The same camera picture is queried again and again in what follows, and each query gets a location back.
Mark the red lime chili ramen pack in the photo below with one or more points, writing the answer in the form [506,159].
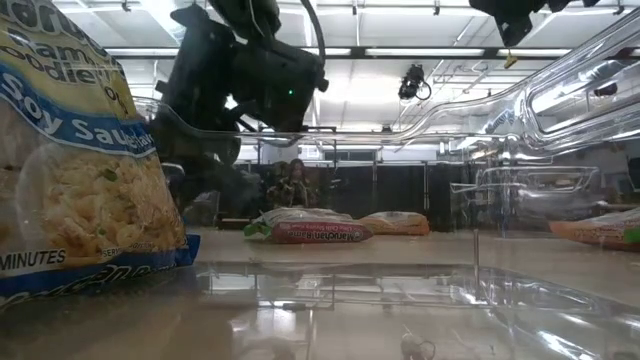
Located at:
[320,232]
[595,232]

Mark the orange ramen pack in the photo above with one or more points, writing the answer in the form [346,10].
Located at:
[397,223]

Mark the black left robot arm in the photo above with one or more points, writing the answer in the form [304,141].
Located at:
[270,85]

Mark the small yellow tag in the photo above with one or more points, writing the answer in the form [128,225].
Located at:
[510,60]

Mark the large clear plastic bin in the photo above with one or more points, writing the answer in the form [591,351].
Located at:
[530,130]

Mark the small clear plastic bin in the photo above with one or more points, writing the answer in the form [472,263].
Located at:
[540,172]

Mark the black curtain partition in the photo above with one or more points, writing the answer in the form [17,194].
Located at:
[400,190]

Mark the person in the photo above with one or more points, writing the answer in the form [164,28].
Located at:
[295,187]

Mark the blue soy sauce ramen pack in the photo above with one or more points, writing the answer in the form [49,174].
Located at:
[75,200]

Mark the black overhead camera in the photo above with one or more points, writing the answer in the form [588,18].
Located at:
[411,82]

